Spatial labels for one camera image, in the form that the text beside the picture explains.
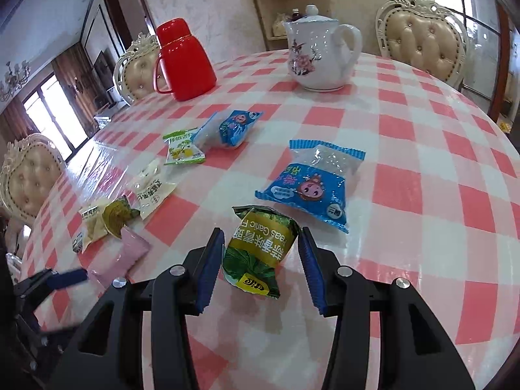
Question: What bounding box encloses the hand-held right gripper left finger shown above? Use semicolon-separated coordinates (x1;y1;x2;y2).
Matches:
46;227;226;390

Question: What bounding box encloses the white yellow snack packet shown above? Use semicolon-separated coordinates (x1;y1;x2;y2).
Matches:
72;200;110;254

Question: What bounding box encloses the green white snack packet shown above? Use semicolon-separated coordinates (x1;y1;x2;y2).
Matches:
163;127;206;166

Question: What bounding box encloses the pink snack packet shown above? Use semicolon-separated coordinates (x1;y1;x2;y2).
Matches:
87;227;151;289

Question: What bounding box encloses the red thermos jug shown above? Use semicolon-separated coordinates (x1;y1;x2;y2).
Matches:
153;18;218;102

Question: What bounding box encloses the clear bag of grain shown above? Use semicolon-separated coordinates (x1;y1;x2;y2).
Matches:
271;12;291;37

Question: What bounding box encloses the glass partition door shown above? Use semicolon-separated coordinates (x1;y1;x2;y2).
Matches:
414;0;513;118

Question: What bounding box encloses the wall television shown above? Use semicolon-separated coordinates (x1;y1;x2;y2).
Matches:
94;51;118;90

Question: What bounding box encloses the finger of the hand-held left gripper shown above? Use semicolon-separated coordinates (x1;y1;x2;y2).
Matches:
14;268;88;293

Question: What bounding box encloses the blue cartoon snack packet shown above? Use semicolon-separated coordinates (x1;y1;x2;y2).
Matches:
194;110;263;149
255;139;365;234

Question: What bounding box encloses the brown curtain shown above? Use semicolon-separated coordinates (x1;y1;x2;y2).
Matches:
53;43;102;139

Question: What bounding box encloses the green pea snack packet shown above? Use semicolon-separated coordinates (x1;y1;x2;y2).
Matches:
221;205;301;298

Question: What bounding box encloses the yellow green snack packet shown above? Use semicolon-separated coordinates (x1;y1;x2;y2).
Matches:
101;197;141;238

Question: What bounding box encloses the wooden corner shelf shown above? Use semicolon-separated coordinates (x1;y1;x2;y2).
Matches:
249;0;326;51

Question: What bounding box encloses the white floral teapot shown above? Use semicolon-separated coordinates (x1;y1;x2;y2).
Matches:
283;5;363;92

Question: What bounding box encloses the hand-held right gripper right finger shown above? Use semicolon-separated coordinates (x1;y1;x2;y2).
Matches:
297;227;476;390

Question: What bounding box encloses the ceiling chandelier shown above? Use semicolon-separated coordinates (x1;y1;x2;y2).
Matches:
0;61;31;102

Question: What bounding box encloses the cream tufted carved chair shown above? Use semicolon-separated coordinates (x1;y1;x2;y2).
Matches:
376;0;468;90
0;133;66;224
113;32;169;106

